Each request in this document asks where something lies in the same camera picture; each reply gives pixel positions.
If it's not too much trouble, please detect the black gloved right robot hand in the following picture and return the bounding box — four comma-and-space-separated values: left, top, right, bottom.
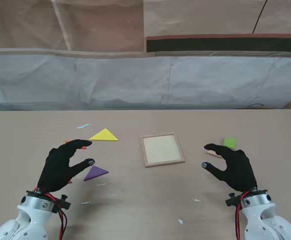
201, 143, 258, 195

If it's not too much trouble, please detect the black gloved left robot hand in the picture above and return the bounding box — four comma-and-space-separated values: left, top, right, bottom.
37, 139, 96, 195

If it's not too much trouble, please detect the yellow large tangram triangle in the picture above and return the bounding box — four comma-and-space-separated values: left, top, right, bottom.
88, 128, 120, 143

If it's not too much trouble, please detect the square wooden tangram tray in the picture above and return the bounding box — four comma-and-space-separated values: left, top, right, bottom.
137, 132, 186, 169

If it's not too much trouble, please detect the green tangram square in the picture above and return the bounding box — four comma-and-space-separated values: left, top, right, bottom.
221, 137, 237, 151

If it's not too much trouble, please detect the orange tangram parallelogram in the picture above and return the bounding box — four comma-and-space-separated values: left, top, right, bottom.
64, 140, 88, 151

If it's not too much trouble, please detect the natural wood tangram triangle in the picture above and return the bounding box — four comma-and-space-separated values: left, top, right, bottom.
205, 149, 223, 160

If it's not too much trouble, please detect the purple tangram triangle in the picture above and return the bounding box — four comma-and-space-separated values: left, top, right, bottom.
83, 165, 110, 182

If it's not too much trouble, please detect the marble print backdrop sheet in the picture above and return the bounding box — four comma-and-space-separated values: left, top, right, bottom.
0, 48, 291, 112

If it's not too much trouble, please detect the black strip with red edge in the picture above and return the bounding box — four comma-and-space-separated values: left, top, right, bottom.
144, 34, 291, 57

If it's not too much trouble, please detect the beige paper backdrop sheet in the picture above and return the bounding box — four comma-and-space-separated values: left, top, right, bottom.
0, 0, 291, 60

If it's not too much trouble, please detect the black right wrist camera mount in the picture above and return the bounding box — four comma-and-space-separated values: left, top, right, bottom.
225, 192, 242, 207

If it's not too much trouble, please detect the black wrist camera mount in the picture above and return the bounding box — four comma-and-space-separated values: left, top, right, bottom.
225, 192, 242, 207
53, 194, 72, 214

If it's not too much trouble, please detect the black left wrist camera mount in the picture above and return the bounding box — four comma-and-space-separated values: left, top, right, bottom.
53, 194, 72, 214

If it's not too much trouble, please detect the red black right hand cable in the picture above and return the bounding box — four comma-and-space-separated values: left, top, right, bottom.
234, 191, 250, 240

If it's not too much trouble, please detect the red black hand cable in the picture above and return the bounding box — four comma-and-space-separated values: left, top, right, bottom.
35, 186, 69, 240
234, 191, 250, 240

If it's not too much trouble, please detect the red black left hand cable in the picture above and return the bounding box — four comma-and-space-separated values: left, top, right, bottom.
35, 186, 69, 240

